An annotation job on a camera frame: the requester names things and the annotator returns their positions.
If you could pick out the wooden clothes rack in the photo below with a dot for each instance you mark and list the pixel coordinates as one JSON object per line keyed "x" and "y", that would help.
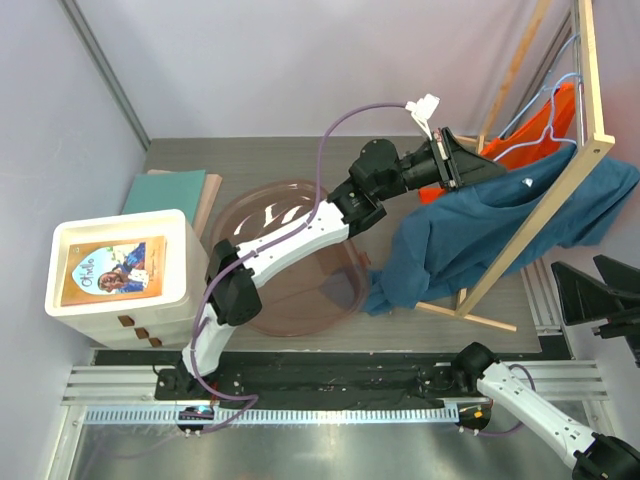
{"x": 593, "y": 144}

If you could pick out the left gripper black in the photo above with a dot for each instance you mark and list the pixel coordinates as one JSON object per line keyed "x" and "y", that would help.
{"x": 456, "y": 165}

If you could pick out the light blue hanger orange shirt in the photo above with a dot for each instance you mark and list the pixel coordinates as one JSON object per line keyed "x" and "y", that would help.
{"x": 541, "y": 83}

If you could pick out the aluminium frame rails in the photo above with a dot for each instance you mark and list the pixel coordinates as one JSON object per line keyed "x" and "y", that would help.
{"x": 110, "y": 385}

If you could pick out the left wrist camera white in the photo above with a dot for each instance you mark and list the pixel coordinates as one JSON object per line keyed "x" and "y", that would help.
{"x": 421, "y": 112}

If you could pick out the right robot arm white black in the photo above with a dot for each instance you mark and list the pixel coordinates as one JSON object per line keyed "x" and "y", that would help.
{"x": 589, "y": 454}

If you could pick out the teal book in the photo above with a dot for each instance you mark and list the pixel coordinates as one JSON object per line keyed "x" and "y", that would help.
{"x": 165, "y": 191}

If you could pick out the Othello book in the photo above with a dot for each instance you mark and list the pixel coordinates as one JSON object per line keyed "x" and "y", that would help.
{"x": 114, "y": 270}

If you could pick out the orange t shirt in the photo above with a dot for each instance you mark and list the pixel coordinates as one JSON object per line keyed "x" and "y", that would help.
{"x": 530, "y": 135}

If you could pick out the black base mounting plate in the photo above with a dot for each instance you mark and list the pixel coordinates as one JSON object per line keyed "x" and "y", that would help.
{"x": 305, "y": 381}

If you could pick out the blue t shirt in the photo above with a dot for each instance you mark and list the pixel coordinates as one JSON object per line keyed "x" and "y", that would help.
{"x": 443, "y": 247}

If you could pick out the pink transparent plastic bin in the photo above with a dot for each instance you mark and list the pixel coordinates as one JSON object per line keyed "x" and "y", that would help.
{"x": 315, "y": 293}

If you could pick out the white slotted cable duct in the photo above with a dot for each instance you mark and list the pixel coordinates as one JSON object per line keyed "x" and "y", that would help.
{"x": 196, "y": 415}

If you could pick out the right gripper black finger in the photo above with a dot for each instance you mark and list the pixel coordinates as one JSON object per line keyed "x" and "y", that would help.
{"x": 621, "y": 280}
{"x": 583, "y": 298}

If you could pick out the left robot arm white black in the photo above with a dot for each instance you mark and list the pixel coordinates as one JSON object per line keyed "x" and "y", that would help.
{"x": 237, "y": 272}

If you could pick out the white drawer box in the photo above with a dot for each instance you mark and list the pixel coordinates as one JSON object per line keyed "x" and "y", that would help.
{"x": 155, "y": 322}

